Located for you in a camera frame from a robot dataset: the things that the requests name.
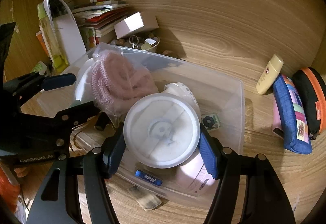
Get bowl of beads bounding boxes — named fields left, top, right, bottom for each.
left=109, top=33, right=160, bottom=53

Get pink round container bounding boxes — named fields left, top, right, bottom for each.
left=175, top=148, right=218, bottom=196

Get stack of booklets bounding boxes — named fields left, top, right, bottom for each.
left=72, top=0, right=130, bottom=50

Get mahjong tile eight circles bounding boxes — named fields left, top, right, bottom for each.
left=128, top=185, right=162, bottom=211

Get white folded paper sheet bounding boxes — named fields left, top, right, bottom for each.
left=43, top=0, right=86, bottom=65

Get yellow green spray bottle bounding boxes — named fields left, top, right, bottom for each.
left=37, top=3, right=68, bottom=74

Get orange printed box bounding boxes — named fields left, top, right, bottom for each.
left=35, top=31, right=50, bottom=57

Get white round plastic jar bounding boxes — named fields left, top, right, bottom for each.
left=123, top=93, right=200, bottom=169

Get pink cord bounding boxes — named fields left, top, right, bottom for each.
left=90, top=48, right=159, bottom=118

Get blue patchwork pencil pouch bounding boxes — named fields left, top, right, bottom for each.
left=272, top=74, right=312, bottom=155

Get cream yellow lotion tube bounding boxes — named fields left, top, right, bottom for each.
left=256, top=54, right=284, bottom=95

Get blue Max staples box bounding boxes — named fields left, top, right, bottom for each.
left=135, top=170, right=162, bottom=187

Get person's left hand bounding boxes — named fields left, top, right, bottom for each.
left=14, top=167, right=29, bottom=178

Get black orange zipper case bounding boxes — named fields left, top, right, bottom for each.
left=292, top=67, right=326, bottom=140

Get clear plastic storage bin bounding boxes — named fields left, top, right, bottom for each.
left=38, top=43, right=244, bottom=208

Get small white cardboard box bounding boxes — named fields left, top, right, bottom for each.
left=114, top=12, right=159, bottom=39

